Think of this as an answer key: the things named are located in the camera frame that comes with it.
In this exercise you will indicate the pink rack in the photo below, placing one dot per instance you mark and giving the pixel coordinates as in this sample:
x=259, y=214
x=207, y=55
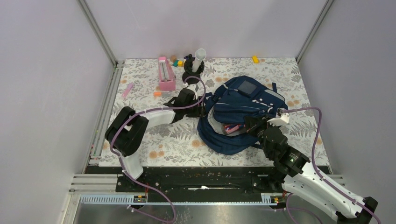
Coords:
x=166, y=76

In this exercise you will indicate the brown round block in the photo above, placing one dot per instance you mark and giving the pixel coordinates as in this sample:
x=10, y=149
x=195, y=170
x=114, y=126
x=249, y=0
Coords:
x=173, y=58

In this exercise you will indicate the navy blue backpack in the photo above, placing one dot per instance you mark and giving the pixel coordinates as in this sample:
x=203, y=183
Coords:
x=229, y=104

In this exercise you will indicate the pink-capped marker tube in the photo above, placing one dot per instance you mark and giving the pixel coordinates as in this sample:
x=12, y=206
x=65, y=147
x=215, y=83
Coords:
x=231, y=128

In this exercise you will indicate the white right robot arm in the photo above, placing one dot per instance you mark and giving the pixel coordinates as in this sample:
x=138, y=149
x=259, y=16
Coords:
x=299, y=176

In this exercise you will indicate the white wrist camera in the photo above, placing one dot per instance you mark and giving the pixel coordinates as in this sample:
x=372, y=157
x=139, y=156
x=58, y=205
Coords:
x=281, y=119
x=193, y=88

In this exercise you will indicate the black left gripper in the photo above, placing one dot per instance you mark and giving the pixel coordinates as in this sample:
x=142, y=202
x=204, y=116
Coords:
x=200, y=111

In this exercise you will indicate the yellow block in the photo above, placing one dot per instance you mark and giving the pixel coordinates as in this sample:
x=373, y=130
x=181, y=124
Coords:
x=255, y=59

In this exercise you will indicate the purple block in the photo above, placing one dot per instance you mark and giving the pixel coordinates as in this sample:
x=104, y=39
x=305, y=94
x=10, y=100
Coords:
x=188, y=57

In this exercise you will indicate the pink highlighter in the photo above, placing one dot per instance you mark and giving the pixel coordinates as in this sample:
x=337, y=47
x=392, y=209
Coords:
x=127, y=90

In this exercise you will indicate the black round stand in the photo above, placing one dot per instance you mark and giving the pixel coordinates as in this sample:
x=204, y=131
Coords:
x=190, y=77

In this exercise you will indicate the white cylinder on stand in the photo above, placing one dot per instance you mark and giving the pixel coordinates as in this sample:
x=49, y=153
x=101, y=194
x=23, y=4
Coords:
x=200, y=55

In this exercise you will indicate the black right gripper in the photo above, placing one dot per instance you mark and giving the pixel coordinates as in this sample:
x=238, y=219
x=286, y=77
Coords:
x=253, y=123

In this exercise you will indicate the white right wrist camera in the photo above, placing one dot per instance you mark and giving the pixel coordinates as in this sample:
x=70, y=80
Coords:
x=281, y=119

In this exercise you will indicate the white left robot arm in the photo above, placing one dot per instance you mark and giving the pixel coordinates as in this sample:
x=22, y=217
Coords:
x=126, y=132

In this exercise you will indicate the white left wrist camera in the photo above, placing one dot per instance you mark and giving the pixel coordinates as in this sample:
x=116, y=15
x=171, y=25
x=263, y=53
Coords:
x=193, y=88

